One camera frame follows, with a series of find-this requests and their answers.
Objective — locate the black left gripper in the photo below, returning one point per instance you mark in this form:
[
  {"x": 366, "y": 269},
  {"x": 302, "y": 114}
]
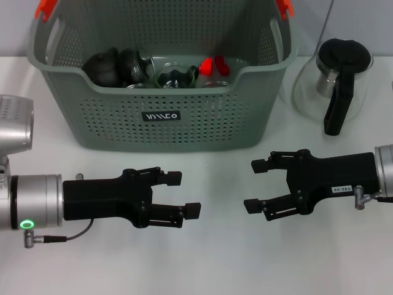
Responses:
[{"x": 98, "y": 196}]

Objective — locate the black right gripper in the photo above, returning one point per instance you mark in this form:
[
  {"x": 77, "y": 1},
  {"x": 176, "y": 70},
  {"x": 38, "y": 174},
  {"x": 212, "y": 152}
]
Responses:
[{"x": 331, "y": 172}]

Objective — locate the glass teacup black holder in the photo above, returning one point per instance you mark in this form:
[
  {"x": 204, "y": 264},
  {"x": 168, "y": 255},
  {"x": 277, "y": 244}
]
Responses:
[
  {"x": 176, "y": 77},
  {"x": 136, "y": 85},
  {"x": 132, "y": 66},
  {"x": 216, "y": 83}
]

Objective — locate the dark red long brick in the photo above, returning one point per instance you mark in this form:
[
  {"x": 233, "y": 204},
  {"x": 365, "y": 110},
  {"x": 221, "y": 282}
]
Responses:
[{"x": 223, "y": 66}]

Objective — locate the red sloped toy brick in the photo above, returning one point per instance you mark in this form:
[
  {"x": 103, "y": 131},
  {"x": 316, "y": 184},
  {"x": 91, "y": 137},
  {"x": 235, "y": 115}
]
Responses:
[{"x": 205, "y": 66}]

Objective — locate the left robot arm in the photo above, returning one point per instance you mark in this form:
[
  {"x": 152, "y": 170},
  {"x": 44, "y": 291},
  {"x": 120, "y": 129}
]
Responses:
[{"x": 30, "y": 199}]

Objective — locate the grey perforated storage basket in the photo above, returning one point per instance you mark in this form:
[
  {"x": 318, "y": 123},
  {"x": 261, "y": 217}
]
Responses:
[{"x": 199, "y": 123}]

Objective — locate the dark clay teapot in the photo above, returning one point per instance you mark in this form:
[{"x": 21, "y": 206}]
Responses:
[{"x": 101, "y": 69}]

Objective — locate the glass teapot black lid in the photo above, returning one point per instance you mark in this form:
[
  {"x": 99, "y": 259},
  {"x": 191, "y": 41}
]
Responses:
[{"x": 344, "y": 55}]

